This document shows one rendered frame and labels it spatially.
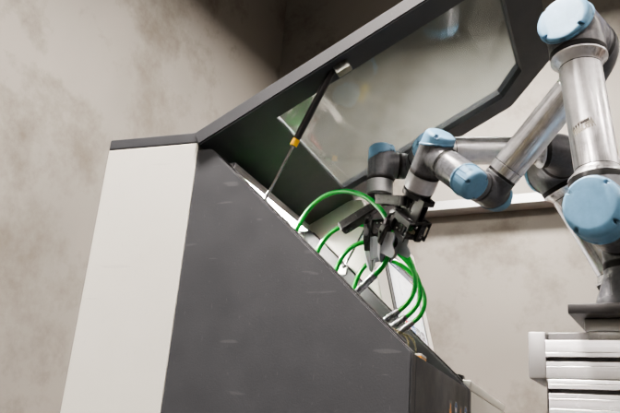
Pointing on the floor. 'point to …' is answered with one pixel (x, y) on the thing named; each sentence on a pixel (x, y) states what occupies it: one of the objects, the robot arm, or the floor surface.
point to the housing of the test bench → (133, 277)
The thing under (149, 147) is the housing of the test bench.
